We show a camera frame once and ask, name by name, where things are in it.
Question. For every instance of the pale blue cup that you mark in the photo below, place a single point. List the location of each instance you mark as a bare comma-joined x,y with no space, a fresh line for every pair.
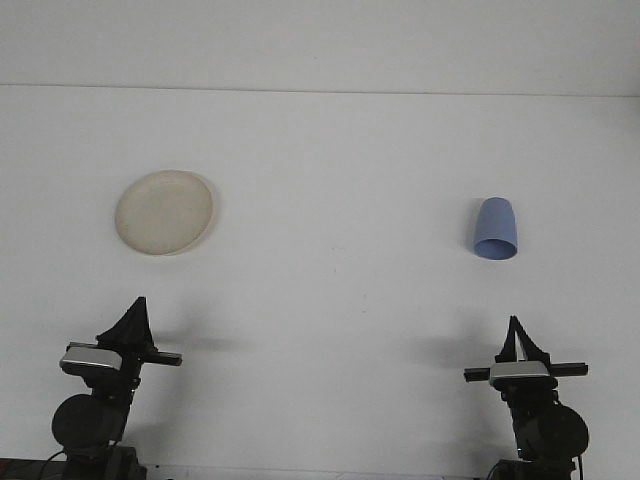
495,222

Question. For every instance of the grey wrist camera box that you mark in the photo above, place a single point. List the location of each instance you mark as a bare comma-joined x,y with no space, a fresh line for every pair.
90,357
517,371

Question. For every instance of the pale round plate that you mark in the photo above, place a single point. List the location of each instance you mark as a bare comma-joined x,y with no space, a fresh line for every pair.
165,212

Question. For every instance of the dark brown platform edge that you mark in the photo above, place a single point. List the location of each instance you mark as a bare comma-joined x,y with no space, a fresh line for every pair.
20,470

